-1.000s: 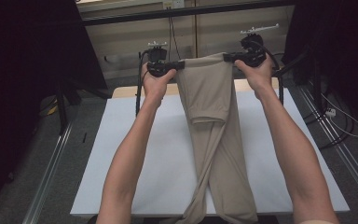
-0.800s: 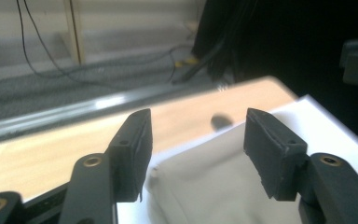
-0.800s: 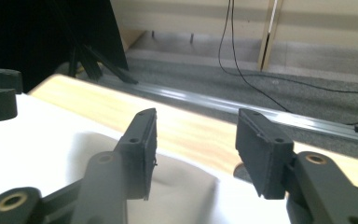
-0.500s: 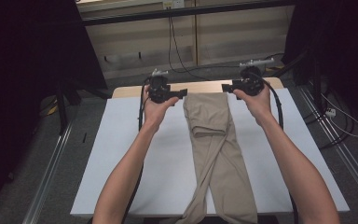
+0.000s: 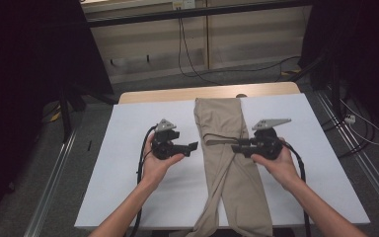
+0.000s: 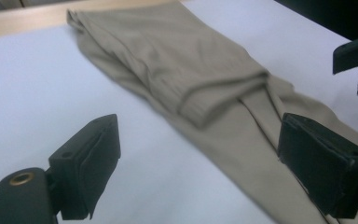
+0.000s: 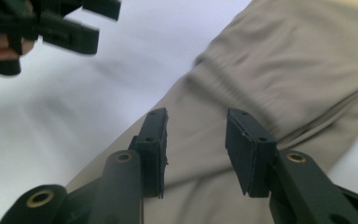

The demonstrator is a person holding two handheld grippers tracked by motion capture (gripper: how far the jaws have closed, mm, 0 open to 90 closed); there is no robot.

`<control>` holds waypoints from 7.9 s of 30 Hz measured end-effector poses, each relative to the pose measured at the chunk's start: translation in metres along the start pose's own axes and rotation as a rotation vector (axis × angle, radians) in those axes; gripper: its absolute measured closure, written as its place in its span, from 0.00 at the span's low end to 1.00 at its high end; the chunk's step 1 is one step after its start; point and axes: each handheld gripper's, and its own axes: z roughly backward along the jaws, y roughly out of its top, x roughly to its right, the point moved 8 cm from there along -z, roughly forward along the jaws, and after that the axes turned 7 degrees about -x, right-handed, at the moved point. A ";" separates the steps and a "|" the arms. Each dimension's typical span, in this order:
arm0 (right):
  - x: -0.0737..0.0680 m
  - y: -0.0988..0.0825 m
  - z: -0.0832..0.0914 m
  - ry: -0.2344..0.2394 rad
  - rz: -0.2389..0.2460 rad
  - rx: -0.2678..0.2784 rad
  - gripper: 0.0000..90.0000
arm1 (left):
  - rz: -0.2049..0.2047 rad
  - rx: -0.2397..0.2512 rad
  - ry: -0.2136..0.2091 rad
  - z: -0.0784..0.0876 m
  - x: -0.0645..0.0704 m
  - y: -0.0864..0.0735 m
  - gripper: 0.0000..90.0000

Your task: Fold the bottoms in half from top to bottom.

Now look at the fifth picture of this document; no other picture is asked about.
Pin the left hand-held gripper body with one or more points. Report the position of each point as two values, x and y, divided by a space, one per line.
163 149

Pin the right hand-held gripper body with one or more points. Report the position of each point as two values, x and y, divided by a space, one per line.
266 144

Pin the beige pants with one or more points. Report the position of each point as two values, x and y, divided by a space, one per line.
220 118

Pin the person's left hand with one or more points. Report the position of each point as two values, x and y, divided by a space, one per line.
156 168

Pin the person's right hand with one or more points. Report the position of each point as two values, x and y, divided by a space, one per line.
283 168

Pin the white table mat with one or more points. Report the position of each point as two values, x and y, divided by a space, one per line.
128 148

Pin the small black floor object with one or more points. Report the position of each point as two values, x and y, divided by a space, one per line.
89 145

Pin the yellow floor tape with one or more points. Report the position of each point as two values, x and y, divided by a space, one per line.
56 116
291 72

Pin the black metal stand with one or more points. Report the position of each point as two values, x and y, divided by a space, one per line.
66 121
335 92

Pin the white power plug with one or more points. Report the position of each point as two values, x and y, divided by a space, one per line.
350 118

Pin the beige wooden cabinet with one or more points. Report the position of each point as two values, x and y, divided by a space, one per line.
243 39

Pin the black horizontal bar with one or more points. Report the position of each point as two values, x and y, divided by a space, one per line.
194 12

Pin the black curtain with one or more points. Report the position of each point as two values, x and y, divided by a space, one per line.
368 49

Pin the aluminium floor rail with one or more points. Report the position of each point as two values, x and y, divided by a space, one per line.
51 187
368 171

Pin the white wall socket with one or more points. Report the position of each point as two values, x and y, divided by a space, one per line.
184 4

